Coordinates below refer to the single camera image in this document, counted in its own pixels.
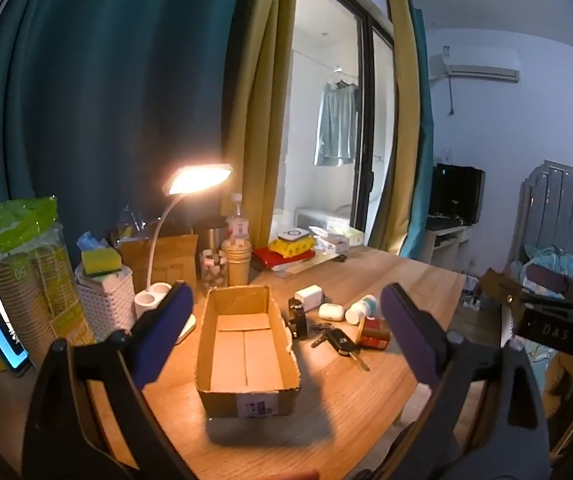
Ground narrow yellow curtain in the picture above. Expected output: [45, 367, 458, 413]
[367, 0, 420, 253]

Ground white carton boxes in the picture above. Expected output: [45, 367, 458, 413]
[311, 226, 366, 256]

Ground narrow teal curtain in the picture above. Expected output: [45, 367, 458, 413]
[399, 0, 436, 261]

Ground black wrist watch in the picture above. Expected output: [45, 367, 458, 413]
[286, 297, 310, 339]

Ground hanging grey garment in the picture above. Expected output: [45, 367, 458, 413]
[314, 79, 359, 167]

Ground steel thermos mug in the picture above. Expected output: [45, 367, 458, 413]
[201, 217, 230, 256]

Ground white washing machine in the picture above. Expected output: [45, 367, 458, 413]
[295, 207, 353, 235]

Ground white desk lamp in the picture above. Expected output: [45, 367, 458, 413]
[134, 162, 233, 346]

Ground white charger block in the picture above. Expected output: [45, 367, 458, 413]
[295, 285, 322, 311]

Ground wide yellow curtain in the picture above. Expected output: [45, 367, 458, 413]
[221, 0, 300, 251]

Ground clear water bottle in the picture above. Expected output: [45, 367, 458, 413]
[226, 193, 252, 243]

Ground cardboard box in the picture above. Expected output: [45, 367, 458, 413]
[195, 285, 302, 418]

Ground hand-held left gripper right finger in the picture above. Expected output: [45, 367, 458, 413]
[347, 282, 552, 480]

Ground black car key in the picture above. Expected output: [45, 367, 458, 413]
[311, 323, 371, 372]

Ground grey bed headboard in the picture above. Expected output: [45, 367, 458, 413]
[519, 160, 573, 281]

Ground white woven plastic basket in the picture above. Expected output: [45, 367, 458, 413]
[75, 265, 137, 343]

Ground brown lamp carton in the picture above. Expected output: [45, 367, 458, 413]
[119, 234, 200, 295]

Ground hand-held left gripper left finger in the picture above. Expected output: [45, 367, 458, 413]
[20, 281, 202, 480]

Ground red gold-lidded can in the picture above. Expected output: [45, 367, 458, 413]
[357, 317, 391, 350]

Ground wide teal curtain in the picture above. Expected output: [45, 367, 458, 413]
[0, 0, 254, 281]

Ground sliding glass door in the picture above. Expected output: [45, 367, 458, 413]
[286, 0, 398, 251]

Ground white medicine bottle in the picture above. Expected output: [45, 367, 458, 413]
[345, 295, 378, 324]

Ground glass jar with labels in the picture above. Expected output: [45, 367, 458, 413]
[199, 249, 228, 291]

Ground yellow packet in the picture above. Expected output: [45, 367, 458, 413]
[268, 237, 316, 257]

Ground blue bedding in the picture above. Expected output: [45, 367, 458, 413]
[521, 245, 573, 293]

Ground black television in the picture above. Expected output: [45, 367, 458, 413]
[429, 163, 486, 226]

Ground stack of brown paper cups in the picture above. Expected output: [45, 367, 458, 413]
[221, 238, 253, 287]

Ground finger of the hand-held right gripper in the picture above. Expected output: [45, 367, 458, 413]
[481, 267, 573, 311]

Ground green paper cup package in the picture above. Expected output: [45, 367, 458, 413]
[0, 195, 94, 356]

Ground white air conditioner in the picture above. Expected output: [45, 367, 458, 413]
[429, 47, 521, 84]

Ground blue plastic bag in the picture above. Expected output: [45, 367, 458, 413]
[76, 231, 112, 253]

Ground white television stand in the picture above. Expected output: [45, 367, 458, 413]
[424, 222, 472, 264]

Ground yellow green sponge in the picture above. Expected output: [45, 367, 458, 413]
[80, 247, 123, 278]

